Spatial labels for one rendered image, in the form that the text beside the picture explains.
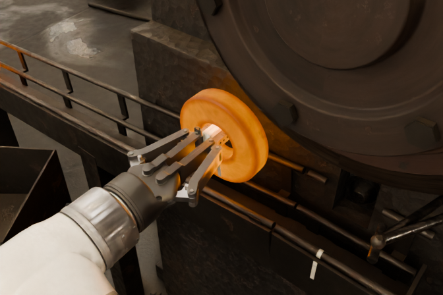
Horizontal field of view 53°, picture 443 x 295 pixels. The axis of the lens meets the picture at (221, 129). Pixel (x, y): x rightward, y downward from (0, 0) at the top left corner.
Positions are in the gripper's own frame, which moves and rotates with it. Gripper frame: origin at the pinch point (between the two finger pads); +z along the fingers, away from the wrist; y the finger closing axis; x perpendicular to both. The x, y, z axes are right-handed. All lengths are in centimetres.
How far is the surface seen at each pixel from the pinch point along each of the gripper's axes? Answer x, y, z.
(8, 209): -20.5, -32.8, -23.9
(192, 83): -0.4, -12.1, 6.8
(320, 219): -11.6, 16.7, 2.9
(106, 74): -85, -143, 74
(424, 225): 7.8, 31.2, -6.2
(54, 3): -86, -245, 111
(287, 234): -10.5, 14.7, -3.3
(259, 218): -10.6, 9.7, -3.3
